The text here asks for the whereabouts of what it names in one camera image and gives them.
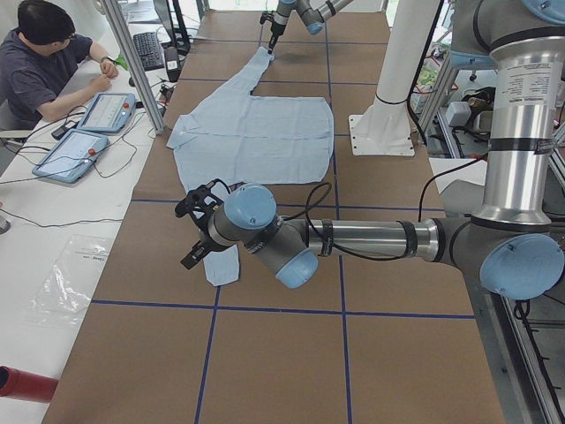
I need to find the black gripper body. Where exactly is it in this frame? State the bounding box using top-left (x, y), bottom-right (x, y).
top-left (194, 211), bottom-right (225, 254)
top-left (271, 11), bottom-right (288, 36)

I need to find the light blue button-up shirt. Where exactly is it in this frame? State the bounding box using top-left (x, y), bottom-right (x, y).
top-left (167, 47), bottom-right (334, 289)

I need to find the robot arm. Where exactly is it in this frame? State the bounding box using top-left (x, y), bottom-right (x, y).
top-left (260, 0), bottom-right (352, 54)
top-left (177, 12), bottom-right (471, 315)

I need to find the black keyboard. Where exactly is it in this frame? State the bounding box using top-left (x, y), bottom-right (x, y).
top-left (132, 32), bottom-right (164, 71)

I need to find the clear plastic bag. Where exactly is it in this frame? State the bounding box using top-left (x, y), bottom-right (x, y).
top-left (23, 235), bottom-right (114, 329)

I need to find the lower teach pendant tablet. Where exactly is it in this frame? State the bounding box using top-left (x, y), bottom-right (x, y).
top-left (32, 129), bottom-right (109, 184)

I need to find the teach pendant tablet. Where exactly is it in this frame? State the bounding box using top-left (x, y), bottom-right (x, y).
top-left (32, 129), bottom-right (109, 184)
top-left (77, 93), bottom-right (136, 134)

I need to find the upper teach pendant tablet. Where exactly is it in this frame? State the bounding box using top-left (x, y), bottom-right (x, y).
top-left (77, 93), bottom-right (136, 134)

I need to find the red cylinder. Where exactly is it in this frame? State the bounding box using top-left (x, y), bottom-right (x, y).
top-left (1, 366), bottom-right (59, 403)

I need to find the seated person in dark shirt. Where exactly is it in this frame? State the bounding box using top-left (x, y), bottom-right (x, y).
top-left (1, 1), bottom-right (118, 129)

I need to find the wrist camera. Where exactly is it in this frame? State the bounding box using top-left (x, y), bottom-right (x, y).
top-left (260, 11), bottom-right (274, 25)
top-left (174, 178), bottom-right (228, 225)

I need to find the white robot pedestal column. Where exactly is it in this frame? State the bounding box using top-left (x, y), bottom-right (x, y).
top-left (350, 0), bottom-right (441, 156)

